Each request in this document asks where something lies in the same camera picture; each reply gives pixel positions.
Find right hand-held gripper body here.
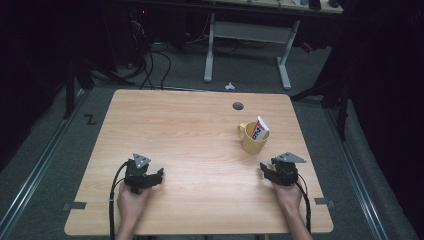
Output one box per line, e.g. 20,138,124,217
270,151,307,187

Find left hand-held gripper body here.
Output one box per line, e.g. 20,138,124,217
123,152,158,195

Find yellow mug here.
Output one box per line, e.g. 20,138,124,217
236,121,271,156

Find white toothpaste tube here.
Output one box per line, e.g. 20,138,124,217
251,115,270,141

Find person's right hand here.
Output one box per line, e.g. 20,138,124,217
273,181,304,215

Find person's left hand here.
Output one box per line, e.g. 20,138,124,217
116,182,152,222

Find grey tape strip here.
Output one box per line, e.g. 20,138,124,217
314,197,336,210
62,201,88,212

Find black metal stand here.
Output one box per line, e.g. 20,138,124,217
290,74,352,142
62,56,134,120

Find grey desk with wooden top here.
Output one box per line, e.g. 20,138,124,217
203,0,344,91

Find dark computer tower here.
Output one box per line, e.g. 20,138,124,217
127,5,152,69

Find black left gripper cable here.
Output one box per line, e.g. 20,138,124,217
108,160,130,240

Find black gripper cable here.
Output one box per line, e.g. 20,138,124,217
108,160,130,240
295,181,313,234

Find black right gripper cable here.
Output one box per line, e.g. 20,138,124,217
295,181,313,234

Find metal floor rail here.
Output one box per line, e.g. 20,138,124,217
324,108,390,240
0,89,88,236

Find black floor cables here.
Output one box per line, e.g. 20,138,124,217
131,19,173,91

